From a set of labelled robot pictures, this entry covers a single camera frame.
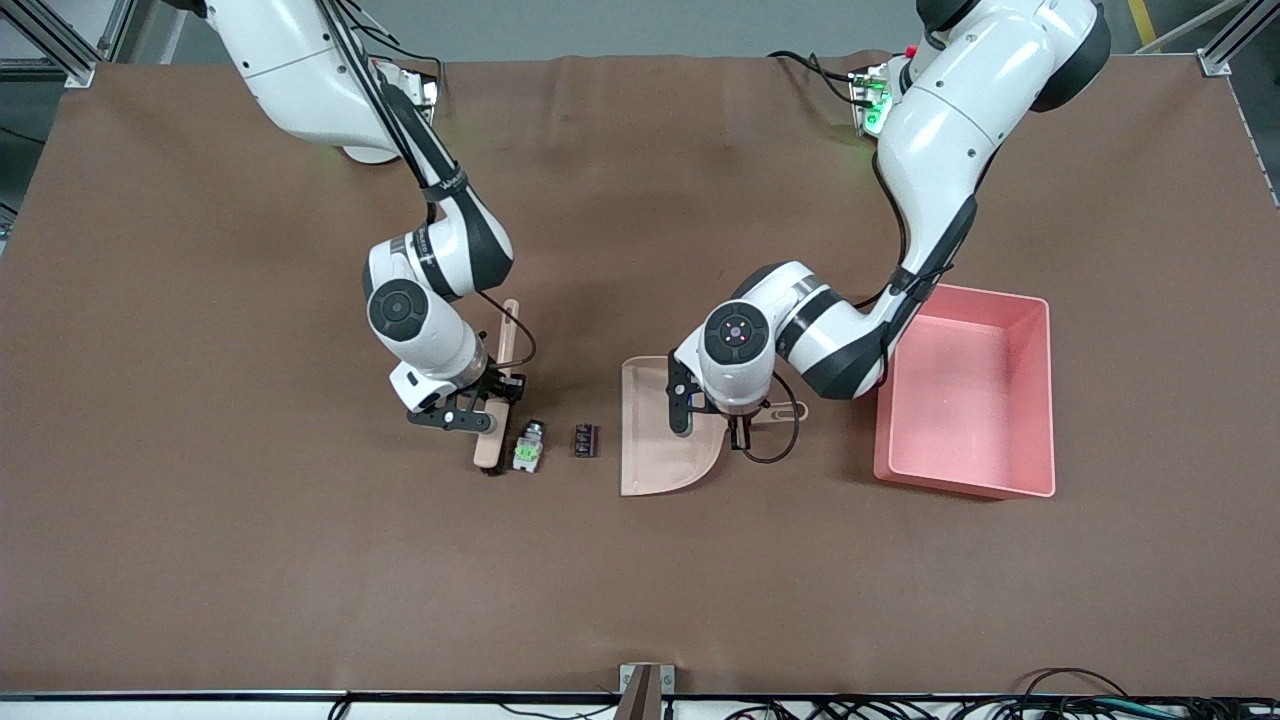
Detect green white push button switch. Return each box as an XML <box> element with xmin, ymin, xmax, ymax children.
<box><xmin>512</xmin><ymin>419</ymin><xmax>547</xmax><ymax>474</ymax></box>

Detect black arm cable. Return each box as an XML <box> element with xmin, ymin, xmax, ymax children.
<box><xmin>742</xmin><ymin>148</ymin><xmax>953</xmax><ymax>464</ymax></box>
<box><xmin>318</xmin><ymin>0</ymin><xmax>538</xmax><ymax>379</ymax></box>

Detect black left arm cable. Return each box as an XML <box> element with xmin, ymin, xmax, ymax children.
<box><xmin>742</xmin><ymin>148</ymin><xmax>953</xmax><ymax>464</ymax></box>

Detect aluminium frame profile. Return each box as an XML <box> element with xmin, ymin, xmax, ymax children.
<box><xmin>0</xmin><ymin>0</ymin><xmax>136</xmax><ymax>89</ymax></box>
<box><xmin>1135</xmin><ymin>0</ymin><xmax>1280</xmax><ymax>79</ymax></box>

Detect black right base cable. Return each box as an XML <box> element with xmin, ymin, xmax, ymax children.
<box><xmin>350</xmin><ymin>25</ymin><xmax>446</xmax><ymax>101</ymax></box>

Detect brown table cover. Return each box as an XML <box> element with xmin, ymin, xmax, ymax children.
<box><xmin>0</xmin><ymin>50</ymin><xmax>1280</xmax><ymax>698</ymax></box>

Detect beige plastic dustpan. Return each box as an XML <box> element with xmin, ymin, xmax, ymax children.
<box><xmin>620</xmin><ymin>355</ymin><xmax>809</xmax><ymax>498</ymax></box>

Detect black cable bundle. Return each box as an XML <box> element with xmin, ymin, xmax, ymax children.
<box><xmin>720</xmin><ymin>668</ymin><xmax>1280</xmax><ymax>720</ymax></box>

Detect grey metal bracket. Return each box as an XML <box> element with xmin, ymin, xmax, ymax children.
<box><xmin>618</xmin><ymin>663</ymin><xmax>676</xmax><ymax>720</ymax></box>

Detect pink plastic bin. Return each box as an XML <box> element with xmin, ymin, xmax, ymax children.
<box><xmin>873</xmin><ymin>283</ymin><xmax>1057</xmax><ymax>501</ymax></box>

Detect beige hand brush black bristles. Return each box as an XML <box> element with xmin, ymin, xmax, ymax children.
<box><xmin>472</xmin><ymin>298</ymin><xmax>521</xmax><ymax>477</ymax></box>

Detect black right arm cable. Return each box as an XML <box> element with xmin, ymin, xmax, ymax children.
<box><xmin>318</xmin><ymin>0</ymin><xmax>538</xmax><ymax>379</ymax></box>

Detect black base cable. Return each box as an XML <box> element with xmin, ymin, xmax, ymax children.
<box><xmin>767</xmin><ymin>48</ymin><xmax>863</xmax><ymax>106</ymax></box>
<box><xmin>350</xmin><ymin>25</ymin><xmax>446</xmax><ymax>101</ymax></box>

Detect black left base cable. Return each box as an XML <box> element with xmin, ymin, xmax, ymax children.
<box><xmin>767</xmin><ymin>48</ymin><xmax>863</xmax><ymax>106</ymax></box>

